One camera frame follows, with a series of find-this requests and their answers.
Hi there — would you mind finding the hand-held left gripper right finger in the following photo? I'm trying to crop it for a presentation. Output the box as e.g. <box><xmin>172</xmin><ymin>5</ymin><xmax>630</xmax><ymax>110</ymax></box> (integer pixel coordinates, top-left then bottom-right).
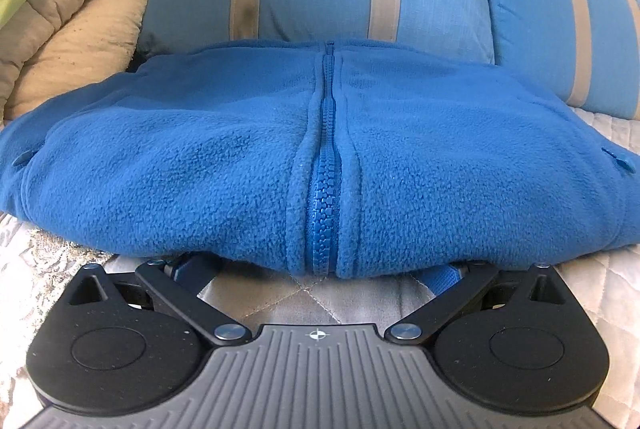
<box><xmin>384</xmin><ymin>259</ymin><xmax>571</xmax><ymax>344</ymax></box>

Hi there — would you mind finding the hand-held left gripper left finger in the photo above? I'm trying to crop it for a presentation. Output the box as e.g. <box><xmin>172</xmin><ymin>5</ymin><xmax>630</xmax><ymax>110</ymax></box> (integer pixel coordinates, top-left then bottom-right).
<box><xmin>65</xmin><ymin>253</ymin><xmax>252</xmax><ymax>344</ymax></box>

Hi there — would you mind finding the beige comforter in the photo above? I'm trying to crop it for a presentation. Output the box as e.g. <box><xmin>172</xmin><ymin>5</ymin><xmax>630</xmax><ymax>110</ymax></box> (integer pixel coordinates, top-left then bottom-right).
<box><xmin>0</xmin><ymin>0</ymin><xmax>153</xmax><ymax>124</ymax></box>

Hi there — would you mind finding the blue fleece zip jacket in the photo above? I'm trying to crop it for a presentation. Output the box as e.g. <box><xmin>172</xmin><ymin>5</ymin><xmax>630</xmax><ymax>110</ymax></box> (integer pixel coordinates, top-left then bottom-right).
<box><xmin>0</xmin><ymin>39</ymin><xmax>640</xmax><ymax>280</ymax></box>

